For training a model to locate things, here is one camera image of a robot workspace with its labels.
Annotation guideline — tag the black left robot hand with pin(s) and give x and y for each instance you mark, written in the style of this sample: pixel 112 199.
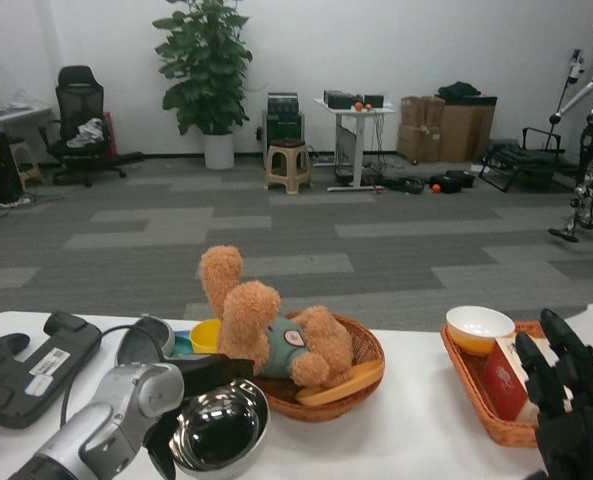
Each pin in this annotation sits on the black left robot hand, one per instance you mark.
pixel 216 372

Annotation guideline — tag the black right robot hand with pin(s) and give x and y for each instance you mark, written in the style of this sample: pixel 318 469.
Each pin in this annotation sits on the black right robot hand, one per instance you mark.
pixel 576 430

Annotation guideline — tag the shiny metal bowl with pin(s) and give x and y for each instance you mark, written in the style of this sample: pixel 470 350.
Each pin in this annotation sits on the shiny metal bowl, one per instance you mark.
pixel 221 430

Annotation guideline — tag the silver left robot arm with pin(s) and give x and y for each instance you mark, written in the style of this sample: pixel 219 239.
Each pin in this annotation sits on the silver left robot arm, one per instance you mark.
pixel 116 410

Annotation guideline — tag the white and orange bowl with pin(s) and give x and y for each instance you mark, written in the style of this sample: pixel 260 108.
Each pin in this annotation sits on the white and orange bowl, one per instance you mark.
pixel 478 327

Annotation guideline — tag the yellow plastic cup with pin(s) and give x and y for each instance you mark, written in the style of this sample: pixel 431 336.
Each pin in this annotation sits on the yellow plastic cup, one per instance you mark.
pixel 205 340

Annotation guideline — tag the light blue plastic tray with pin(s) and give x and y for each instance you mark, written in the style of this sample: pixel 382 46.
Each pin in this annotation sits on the light blue plastic tray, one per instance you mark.
pixel 183 333

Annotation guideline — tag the brown teddy bear plush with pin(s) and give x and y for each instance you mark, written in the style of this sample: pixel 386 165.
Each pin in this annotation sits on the brown teddy bear plush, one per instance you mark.
pixel 251 320

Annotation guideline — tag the grey shoe shaped dish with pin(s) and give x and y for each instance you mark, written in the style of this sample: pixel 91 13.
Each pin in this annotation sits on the grey shoe shaped dish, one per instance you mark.
pixel 146 345

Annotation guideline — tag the red paper box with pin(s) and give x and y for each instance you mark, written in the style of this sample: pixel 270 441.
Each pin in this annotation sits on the red paper box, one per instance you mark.
pixel 506 385

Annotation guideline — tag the round wicker basket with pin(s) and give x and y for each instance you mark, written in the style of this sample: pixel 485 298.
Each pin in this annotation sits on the round wicker basket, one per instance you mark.
pixel 316 412

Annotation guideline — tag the rectangular orange wicker basket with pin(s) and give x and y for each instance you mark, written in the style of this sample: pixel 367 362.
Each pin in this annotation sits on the rectangular orange wicker basket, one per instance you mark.
pixel 468 385

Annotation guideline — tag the orange plastic plate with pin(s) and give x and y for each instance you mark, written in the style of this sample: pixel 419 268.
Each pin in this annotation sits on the orange plastic plate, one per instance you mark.
pixel 346 385

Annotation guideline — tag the black game controller case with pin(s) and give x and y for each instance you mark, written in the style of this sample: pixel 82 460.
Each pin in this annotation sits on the black game controller case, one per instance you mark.
pixel 16 385

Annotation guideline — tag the beige plastic stool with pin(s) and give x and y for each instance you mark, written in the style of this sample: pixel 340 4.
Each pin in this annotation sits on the beige plastic stool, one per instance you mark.
pixel 287 146

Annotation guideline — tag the red flat board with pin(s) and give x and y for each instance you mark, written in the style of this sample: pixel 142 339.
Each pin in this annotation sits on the red flat board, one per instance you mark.
pixel 111 140

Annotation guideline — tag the black green equipment stack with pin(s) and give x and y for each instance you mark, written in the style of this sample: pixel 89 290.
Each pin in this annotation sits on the black green equipment stack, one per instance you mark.
pixel 283 125

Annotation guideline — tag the white power strip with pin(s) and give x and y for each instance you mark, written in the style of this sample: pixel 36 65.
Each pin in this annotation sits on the white power strip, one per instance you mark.
pixel 13 202

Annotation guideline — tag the crumpled white clothes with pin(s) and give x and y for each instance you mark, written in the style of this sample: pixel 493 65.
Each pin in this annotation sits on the crumpled white clothes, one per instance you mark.
pixel 88 134

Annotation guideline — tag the small white standing desk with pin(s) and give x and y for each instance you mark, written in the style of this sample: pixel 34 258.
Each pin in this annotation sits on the small white standing desk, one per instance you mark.
pixel 358 140

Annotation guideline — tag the black folding cot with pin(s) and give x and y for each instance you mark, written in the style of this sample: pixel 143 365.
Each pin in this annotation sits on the black folding cot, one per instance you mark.
pixel 523 162

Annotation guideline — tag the black equipment case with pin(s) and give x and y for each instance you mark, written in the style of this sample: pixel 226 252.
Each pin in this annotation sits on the black equipment case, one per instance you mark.
pixel 453 180

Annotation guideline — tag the small orange ball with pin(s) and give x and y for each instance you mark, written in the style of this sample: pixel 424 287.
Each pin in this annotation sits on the small orange ball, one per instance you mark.
pixel 436 188
pixel 359 106

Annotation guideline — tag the black computer tower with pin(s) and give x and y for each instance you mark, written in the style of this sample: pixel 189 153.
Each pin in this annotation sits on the black computer tower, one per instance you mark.
pixel 6 170

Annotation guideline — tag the small brown plastic stool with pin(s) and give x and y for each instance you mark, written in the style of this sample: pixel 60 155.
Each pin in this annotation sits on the small brown plastic stool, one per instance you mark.
pixel 26 150

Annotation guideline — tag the large black desktop device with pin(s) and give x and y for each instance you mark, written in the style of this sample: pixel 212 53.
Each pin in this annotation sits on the large black desktop device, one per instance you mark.
pixel 341 100

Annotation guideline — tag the green plant in white pot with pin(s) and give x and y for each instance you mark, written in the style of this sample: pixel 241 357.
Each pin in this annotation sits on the green plant in white pot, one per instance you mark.
pixel 203 70

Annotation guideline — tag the black office chair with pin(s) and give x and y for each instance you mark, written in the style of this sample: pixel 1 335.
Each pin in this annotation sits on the black office chair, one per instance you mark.
pixel 81 100

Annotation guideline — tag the low brown cardboard box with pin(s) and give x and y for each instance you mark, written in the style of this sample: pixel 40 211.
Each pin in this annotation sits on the low brown cardboard box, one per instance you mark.
pixel 418 145

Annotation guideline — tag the small black desktop device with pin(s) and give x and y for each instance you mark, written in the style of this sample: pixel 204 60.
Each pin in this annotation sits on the small black desktop device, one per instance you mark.
pixel 373 101

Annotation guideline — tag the large cardboard box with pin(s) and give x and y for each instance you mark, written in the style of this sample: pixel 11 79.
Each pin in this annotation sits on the large cardboard box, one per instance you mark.
pixel 466 132

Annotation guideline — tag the small open cardboard box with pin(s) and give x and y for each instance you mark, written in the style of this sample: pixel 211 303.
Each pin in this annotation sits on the small open cardboard box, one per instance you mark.
pixel 421 112

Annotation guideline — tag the black bag on boxes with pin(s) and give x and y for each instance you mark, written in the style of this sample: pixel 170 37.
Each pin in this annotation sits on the black bag on boxes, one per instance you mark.
pixel 458 90

